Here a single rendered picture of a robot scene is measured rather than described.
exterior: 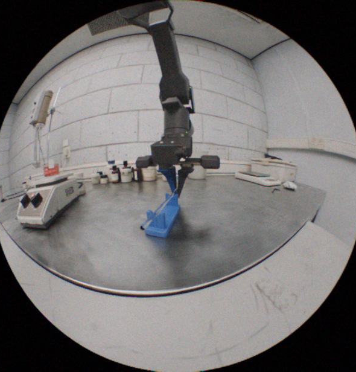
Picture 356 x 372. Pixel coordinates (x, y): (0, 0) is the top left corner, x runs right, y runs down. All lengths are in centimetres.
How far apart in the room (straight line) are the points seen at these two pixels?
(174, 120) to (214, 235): 22
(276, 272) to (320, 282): 8
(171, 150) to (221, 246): 15
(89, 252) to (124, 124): 73
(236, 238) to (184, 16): 158
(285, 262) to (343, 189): 99
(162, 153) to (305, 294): 26
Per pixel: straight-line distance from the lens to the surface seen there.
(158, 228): 16
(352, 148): 111
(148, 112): 80
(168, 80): 27
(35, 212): 29
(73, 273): 16
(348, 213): 115
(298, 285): 16
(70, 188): 37
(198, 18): 152
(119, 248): 16
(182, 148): 17
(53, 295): 16
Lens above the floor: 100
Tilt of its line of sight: 14 degrees down
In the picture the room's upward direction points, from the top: straight up
